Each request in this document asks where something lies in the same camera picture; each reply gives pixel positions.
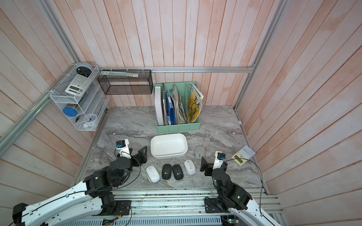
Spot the white plastic storage box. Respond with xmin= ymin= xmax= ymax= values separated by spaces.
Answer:
xmin=150 ymin=133 xmax=188 ymax=159

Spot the white computer mouse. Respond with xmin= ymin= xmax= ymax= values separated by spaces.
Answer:
xmin=146 ymin=166 xmax=160 ymax=183
xmin=184 ymin=160 xmax=196 ymax=175

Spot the small black Lecoo mouse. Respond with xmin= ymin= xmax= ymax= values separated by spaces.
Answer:
xmin=162 ymin=164 xmax=172 ymax=180

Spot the grey computer mouse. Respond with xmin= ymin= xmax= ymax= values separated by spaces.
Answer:
xmin=195 ymin=145 xmax=205 ymax=159

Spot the large black Lecoo mouse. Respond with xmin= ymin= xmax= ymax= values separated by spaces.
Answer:
xmin=172 ymin=164 xmax=184 ymax=180

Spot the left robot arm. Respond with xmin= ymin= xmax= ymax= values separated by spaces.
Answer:
xmin=12 ymin=147 xmax=148 ymax=226

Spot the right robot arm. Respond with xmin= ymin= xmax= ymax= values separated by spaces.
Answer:
xmin=200 ymin=157 xmax=280 ymax=226

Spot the small yellow calculator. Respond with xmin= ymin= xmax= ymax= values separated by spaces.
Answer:
xmin=232 ymin=145 xmax=255 ymax=166

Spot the blue folder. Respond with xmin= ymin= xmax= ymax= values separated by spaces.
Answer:
xmin=166 ymin=93 xmax=176 ymax=125

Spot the grey papers bundle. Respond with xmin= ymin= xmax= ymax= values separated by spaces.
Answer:
xmin=169 ymin=84 xmax=189 ymax=124

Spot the white binder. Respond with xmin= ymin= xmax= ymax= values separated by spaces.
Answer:
xmin=154 ymin=86 xmax=164 ymax=126

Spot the green plastic file organizer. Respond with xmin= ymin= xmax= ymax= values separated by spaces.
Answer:
xmin=154 ymin=82 xmax=201 ymax=134

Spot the blue round lid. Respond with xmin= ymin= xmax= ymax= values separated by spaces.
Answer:
xmin=62 ymin=105 xmax=78 ymax=117

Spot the yellow comic magazine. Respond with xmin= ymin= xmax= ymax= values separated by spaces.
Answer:
xmin=188 ymin=83 xmax=204 ymax=123

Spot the white desk calculator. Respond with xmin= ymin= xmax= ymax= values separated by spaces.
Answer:
xmin=65 ymin=74 xmax=91 ymax=97

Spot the round black white speaker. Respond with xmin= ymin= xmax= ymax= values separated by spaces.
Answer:
xmin=75 ymin=62 xmax=93 ymax=78

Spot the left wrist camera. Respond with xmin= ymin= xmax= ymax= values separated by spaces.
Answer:
xmin=115 ymin=139 xmax=132 ymax=159

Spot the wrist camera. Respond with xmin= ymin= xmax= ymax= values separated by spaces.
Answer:
xmin=115 ymin=139 xmax=132 ymax=159
xmin=213 ymin=151 xmax=226 ymax=169

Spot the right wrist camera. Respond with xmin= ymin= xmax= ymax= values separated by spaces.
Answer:
xmin=213 ymin=151 xmax=226 ymax=169

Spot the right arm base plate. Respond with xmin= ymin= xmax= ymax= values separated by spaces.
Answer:
xmin=204 ymin=197 xmax=227 ymax=213

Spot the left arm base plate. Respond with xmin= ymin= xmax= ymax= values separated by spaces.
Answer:
xmin=114 ymin=200 xmax=132 ymax=216

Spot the black wire mesh basket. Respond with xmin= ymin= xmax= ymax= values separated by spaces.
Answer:
xmin=97 ymin=69 xmax=153 ymax=95

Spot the white wire wall shelf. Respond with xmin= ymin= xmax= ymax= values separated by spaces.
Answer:
xmin=50 ymin=65 xmax=110 ymax=131

